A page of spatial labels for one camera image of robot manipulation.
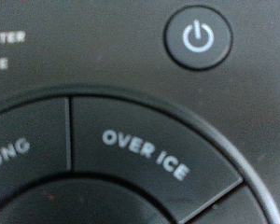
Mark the black Keurig coffee maker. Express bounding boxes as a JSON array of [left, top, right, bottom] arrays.
[[0, 0, 280, 224]]

